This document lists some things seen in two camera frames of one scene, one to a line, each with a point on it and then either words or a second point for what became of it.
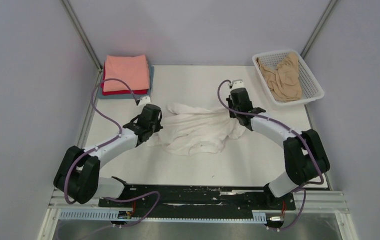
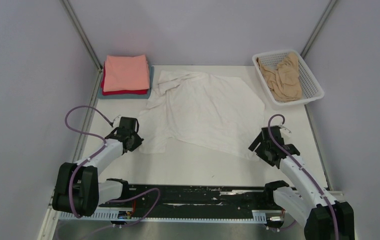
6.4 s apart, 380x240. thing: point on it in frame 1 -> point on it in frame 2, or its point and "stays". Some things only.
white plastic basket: [288, 79] stays
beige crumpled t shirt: [283, 80] stays
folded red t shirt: [120, 93] stays
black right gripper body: [230, 103] -> [260, 150]
